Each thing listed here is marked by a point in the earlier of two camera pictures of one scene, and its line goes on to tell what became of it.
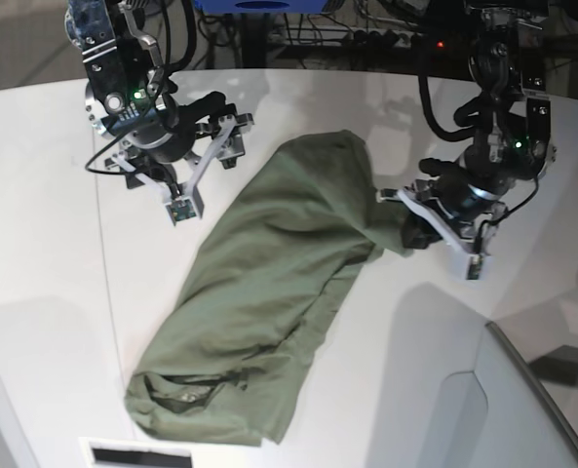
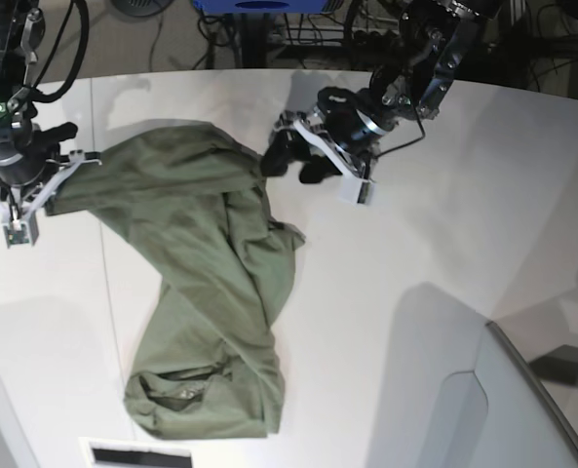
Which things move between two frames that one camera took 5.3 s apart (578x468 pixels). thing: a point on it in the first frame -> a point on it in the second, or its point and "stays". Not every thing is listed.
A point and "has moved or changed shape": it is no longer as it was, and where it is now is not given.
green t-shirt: (263, 292) has moved or changed shape
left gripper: (148, 118) -> (8, 137)
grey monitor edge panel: (524, 427) stays
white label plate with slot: (105, 452) stays
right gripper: (490, 168) -> (353, 119)
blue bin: (261, 6) stays
